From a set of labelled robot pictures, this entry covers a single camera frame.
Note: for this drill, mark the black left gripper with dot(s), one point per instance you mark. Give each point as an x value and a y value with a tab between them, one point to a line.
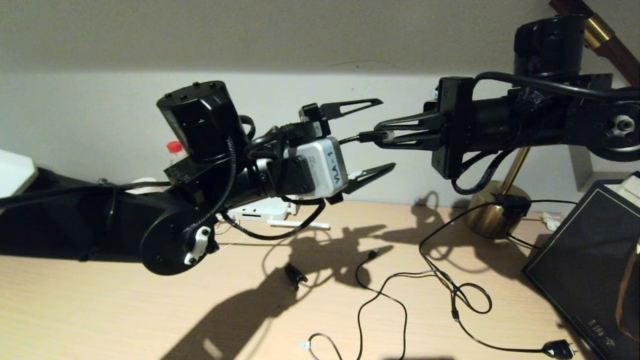
295	131

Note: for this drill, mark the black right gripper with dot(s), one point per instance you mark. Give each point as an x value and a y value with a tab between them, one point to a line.
455	120

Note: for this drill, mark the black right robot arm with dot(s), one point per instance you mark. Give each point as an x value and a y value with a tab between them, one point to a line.
590	120

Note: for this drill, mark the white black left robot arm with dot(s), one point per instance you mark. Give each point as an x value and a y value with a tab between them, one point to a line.
75	220

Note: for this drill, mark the white router with antennas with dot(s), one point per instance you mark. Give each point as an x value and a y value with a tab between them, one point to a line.
260	206

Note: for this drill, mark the brass desk lamp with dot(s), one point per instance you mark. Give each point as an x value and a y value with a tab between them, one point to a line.
487	222

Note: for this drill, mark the black plastic clip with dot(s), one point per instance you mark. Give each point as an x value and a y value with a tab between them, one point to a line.
296	275

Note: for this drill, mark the small white connector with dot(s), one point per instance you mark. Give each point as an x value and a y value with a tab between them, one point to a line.
550	222

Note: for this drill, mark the clear water bottle red cap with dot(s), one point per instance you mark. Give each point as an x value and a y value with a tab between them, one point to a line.
175	146

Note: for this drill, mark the white paper roll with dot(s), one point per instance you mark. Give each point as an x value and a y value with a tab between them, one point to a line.
145	182

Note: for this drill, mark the black box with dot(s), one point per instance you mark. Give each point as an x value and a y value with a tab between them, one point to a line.
575	270

